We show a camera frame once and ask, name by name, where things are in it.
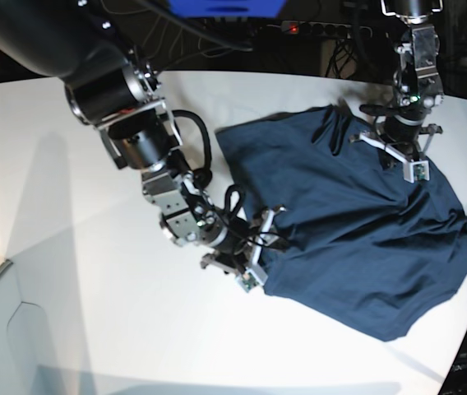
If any blue plastic bin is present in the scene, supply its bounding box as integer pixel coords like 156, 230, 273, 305
169, 0, 286, 18

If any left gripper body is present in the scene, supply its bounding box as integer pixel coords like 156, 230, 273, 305
349, 116, 442, 165

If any black power strip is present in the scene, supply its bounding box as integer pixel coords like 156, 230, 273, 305
269, 20, 354, 40

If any dark blue t-shirt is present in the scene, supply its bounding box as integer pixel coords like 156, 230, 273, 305
216, 105, 467, 342

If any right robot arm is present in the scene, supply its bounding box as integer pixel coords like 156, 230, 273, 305
0, 1, 286, 290

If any grey looped cable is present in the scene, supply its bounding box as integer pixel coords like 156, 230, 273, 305
141, 16, 234, 59

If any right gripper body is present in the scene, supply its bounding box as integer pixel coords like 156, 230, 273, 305
200, 205, 287, 278

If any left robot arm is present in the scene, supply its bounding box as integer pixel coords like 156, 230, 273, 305
359, 1, 444, 169

